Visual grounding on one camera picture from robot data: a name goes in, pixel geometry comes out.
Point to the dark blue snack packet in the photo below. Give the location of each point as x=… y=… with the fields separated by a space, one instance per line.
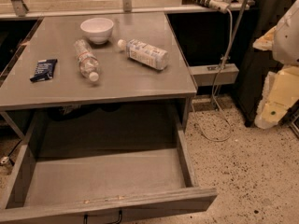
x=44 y=70

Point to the grey metal side bracket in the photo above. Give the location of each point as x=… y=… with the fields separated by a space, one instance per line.
x=207 y=75

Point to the grey metal cabinet counter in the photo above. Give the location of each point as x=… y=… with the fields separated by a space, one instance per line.
x=121 y=79

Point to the black drawer handle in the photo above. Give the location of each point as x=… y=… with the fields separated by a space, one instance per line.
x=109 y=219

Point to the open grey top drawer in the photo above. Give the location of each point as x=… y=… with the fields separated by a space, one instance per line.
x=133 y=160

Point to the metal shelf rail behind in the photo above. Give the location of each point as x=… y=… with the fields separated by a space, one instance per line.
x=93 y=3

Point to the dark cabinet at right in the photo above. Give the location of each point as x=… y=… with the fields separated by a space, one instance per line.
x=256 y=64

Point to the clear plastic water bottle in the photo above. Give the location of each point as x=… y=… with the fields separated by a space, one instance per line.
x=87 y=63

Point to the white labelled plastic bottle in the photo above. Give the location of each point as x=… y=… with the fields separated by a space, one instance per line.
x=145 y=53

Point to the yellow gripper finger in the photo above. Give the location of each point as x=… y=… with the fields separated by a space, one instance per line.
x=280 y=93
x=265 y=42

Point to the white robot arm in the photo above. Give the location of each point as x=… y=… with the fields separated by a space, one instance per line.
x=286 y=39

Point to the white ceramic bowl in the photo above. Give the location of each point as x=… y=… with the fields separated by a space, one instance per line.
x=97 y=30

